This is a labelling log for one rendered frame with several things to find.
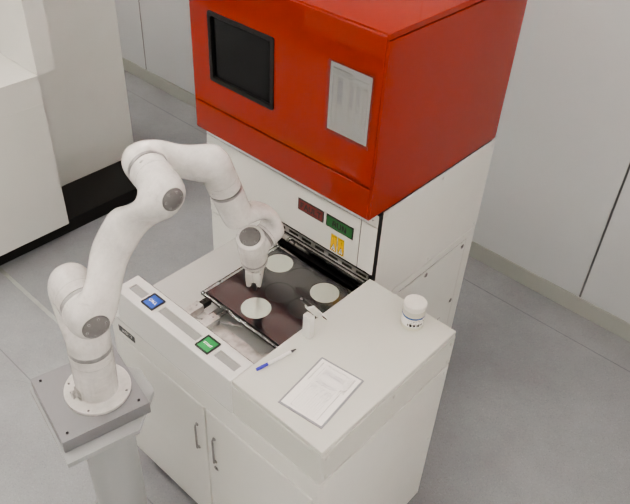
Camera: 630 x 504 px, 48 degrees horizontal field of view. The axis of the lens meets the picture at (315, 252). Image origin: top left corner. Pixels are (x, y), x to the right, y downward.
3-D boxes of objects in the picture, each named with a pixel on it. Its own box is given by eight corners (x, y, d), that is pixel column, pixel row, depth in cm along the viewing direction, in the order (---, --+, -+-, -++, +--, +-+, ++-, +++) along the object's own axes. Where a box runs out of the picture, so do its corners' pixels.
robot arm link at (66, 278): (76, 370, 189) (62, 308, 174) (52, 325, 200) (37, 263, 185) (119, 352, 195) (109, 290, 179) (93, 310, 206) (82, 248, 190)
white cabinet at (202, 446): (247, 372, 329) (244, 232, 278) (416, 503, 281) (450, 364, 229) (133, 456, 292) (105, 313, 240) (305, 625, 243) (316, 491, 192)
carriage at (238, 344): (196, 311, 238) (195, 305, 236) (273, 370, 219) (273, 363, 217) (177, 323, 233) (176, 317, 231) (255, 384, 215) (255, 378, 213)
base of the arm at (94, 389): (83, 427, 198) (73, 385, 186) (52, 383, 208) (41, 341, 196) (143, 394, 208) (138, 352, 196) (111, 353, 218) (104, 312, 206)
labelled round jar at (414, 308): (409, 312, 225) (413, 290, 219) (427, 323, 222) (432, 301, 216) (395, 323, 221) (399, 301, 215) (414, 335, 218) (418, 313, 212)
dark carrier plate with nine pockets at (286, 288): (279, 248, 259) (279, 246, 258) (351, 293, 241) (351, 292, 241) (206, 293, 238) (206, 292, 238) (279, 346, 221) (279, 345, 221)
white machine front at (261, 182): (215, 207, 289) (210, 119, 264) (371, 306, 248) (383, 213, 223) (209, 210, 287) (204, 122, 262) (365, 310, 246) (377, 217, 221)
